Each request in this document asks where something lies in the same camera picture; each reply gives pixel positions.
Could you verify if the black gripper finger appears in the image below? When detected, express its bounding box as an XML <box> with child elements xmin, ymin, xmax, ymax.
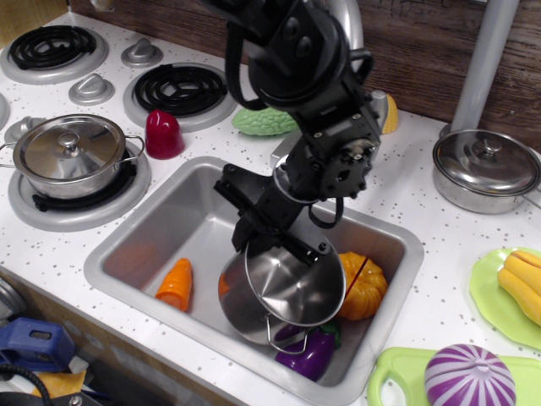
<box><xmin>252</xmin><ymin>233</ymin><xmax>288</xmax><ymax>250</ymax></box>
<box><xmin>232</xmin><ymin>215</ymin><xmax>259</xmax><ymax>252</ymax></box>

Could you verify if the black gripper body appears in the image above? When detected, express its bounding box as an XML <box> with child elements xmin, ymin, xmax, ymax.
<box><xmin>214</xmin><ymin>164</ymin><xmax>331</xmax><ymax>266</ymax></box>

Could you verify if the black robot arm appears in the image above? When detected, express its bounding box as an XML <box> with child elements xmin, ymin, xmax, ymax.
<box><xmin>208</xmin><ymin>1</ymin><xmax>381</xmax><ymax>264</ymax></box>

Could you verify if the grey metal sink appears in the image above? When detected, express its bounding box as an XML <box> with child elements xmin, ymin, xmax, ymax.
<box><xmin>84</xmin><ymin>156</ymin><xmax>424</xmax><ymax>405</ymax></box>

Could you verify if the lidded steel pot on burner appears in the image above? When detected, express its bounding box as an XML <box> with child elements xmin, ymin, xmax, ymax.
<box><xmin>1</xmin><ymin>114</ymin><xmax>145</xmax><ymax>200</ymax></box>

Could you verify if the orange toy carrot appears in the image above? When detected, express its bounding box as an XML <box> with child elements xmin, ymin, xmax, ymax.
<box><xmin>155</xmin><ymin>258</ymin><xmax>193</xmax><ymax>312</ymax></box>

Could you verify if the green toy bitter gourd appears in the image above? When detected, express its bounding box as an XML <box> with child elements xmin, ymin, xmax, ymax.
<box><xmin>232</xmin><ymin>107</ymin><xmax>298</xmax><ymax>136</ymax></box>

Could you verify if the orange toy pumpkin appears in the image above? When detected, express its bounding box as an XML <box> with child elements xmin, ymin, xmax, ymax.
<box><xmin>337</xmin><ymin>252</ymin><xmax>388</xmax><ymax>321</ymax></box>

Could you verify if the red toy pepper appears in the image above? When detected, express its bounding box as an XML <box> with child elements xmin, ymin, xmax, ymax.
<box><xmin>145</xmin><ymin>110</ymin><xmax>185</xmax><ymax>160</ymax></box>

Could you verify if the front stove burner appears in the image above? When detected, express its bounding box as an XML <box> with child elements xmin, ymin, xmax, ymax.
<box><xmin>8</xmin><ymin>155</ymin><xmax>151</xmax><ymax>232</ymax></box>

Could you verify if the stove burner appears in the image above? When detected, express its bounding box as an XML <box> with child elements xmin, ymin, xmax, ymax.
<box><xmin>1</xmin><ymin>25</ymin><xmax>108</xmax><ymax>85</ymax></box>
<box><xmin>8</xmin><ymin>155</ymin><xmax>151</xmax><ymax>232</ymax></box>
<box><xmin>123</xmin><ymin>63</ymin><xmax>237</xmax><ymax>133</ymax></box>

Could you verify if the purple toy eggplant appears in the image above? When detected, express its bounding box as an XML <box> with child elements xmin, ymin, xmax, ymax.
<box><xmin>275</xmin><ymin>321</ymin><xmax>342</xmax><ymax>381</ymax></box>

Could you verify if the back right stove burner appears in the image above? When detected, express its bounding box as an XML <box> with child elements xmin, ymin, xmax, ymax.
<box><xmin>123</xmin><ymin>63</ymin><xmax>237</xmax><ymax>133</ymax></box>

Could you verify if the yellow toy corn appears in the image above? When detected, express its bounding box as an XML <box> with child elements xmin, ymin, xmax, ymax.
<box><xmin>382</xmin><ymin>93</ymin><xmax>399</xmax><ymax>134</ymax></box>

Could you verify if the green cutting board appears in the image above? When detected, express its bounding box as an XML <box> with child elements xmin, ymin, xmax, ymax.
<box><xmin>367</xmin><ymin>347</ymin><xmax>540</xmax><ymax>405</ymax></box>

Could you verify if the grey stove knob upper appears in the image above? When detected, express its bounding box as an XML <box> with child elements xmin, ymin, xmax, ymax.
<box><xmin>121</xmin><ymin>38</ymin><xmax>163</xmax><ymax>69</ymax></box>

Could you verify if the grey stove knob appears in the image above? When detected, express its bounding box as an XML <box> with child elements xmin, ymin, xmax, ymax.
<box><xmin>121</xmin><ymin>38</ymin><xmax>163</xmax><ymax>69</ymax></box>
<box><xmin>4</xmin><ymin>116</ymin><xmax>46</xmax><ymax>143</ymax></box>
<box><xmin>68</xmin><ymin>74</ymin><xmax>115</xmax><ymax>106</ymax></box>

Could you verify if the grey stove knob lower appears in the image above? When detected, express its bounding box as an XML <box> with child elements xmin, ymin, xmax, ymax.
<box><xmin>68</xmin><ymin>74</ymin><xmax>115</xmax><ymax>106</ymax></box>

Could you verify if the lidded steel pan right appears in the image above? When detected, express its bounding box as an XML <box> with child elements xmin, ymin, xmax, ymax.
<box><xmin>432</xmin><ymin>129</ymin><xmax>540</xmax><ymax>214</ymax></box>

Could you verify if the blue device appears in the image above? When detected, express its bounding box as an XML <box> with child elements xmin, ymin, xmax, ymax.
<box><xmin>1</xmin><ymin>317</ymin><xmax>75</xmax><ymax>372</ymax></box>

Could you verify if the purple striped toy onion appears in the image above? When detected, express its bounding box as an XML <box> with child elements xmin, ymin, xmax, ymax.
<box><xmin>424</xmin><ymin>344</ymin><xmax>517</xmax><ymax>405</ymax></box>

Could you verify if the yellow cloth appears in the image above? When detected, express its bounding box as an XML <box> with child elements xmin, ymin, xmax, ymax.
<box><xmin>37</xmin><ymin>370</ymin><xmax>86</xmax><ymax>399</ymax></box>

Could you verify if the green plate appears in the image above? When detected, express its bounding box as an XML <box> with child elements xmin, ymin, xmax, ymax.
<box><xmin>469</xmin><ymin>247</ymin><xmax>540</xmax><ymax>354</ymax></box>

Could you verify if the grey stove knob left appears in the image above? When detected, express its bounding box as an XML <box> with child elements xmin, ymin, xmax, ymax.
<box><xmin>4</xmin><ymin>116</ymin><xmax>46</xmax><ymax>143</ymax></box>

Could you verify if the back left stove burner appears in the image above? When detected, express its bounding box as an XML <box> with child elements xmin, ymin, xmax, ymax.
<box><xmin>1</xmin><ymin>25</ymin><xmax>108</xmax><ymax>85</ymax></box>

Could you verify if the yellow toy squash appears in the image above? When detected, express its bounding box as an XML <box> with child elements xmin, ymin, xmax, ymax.
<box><xmin>497</xmin><ymin>250</ymin><xmax>540</xmax><ymax>325</ymax></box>

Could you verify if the grey vertical pole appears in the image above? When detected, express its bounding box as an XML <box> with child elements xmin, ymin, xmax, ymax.
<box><xmin>450</xmin><ymin>0</ymin><xmax>519</xmax><ymax>132</ymax></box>

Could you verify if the black cable lower left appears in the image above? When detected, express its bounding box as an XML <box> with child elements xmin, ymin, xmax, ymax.
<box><xmin>0</xmin><ymin>361</ymin><xmax>56</xmax><ymax>406</ymax></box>

